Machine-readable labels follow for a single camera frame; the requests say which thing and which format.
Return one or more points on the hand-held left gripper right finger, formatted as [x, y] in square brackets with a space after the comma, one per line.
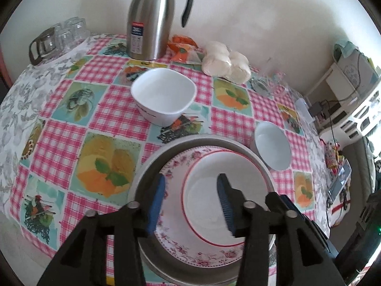
[224, 202]

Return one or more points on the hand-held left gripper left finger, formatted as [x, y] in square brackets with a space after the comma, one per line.
[156, 205]

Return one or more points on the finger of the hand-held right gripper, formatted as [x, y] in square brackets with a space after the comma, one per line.
[315, 235]

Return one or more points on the strawberry print red-rim bowl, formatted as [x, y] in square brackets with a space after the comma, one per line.
[202, 190]

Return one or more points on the round pink floral plate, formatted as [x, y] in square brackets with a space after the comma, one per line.
[175, 244]

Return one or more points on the round stainless steel plate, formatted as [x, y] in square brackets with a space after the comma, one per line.
[196, 141]

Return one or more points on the small white red-emblem bowl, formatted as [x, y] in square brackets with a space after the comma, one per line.
[272, 146]

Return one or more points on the white square bowl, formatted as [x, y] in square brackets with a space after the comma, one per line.
[163, 95]

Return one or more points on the smartphone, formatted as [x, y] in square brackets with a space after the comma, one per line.
[340, 178]

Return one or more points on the small printed bottle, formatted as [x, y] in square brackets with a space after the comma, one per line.
[332, 155]

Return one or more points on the pink checked tablecloth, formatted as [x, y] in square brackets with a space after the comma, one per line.
[104, 110]

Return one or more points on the clear glass mug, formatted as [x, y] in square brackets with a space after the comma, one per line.
[265, 85]

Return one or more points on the black charger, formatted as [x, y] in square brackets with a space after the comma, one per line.
[320, 107]

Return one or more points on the white carved shelf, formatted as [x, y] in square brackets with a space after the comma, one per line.
[366, 107]

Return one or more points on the bag of steamed buns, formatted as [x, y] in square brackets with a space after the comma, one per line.
[220, 59]

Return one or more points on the orange snack packet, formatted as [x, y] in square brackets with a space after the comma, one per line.
[181, 50]

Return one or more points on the pale patterned cushion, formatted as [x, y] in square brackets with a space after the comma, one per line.
[354, 62]

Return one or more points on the stainless steel thermos jug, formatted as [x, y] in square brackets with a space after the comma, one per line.
[148, 20]

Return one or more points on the clear glass cup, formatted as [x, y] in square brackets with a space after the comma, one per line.
[64, 38]
[76, 27]

